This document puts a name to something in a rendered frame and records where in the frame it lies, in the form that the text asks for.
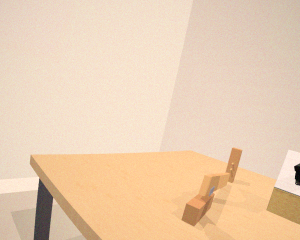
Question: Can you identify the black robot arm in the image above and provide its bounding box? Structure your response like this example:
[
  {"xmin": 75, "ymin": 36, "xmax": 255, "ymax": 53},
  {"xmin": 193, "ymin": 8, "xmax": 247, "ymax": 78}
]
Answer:
[{"xmin": 294, "ymin": 163, "xmax": 300, "ymax": 186}]

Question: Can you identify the long wooden rail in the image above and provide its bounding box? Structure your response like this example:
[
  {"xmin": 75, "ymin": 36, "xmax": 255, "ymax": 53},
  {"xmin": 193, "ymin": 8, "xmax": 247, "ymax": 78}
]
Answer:
[{"xmin": 198, "ymin": 172, "xmax": 230, "ymax": 196}]

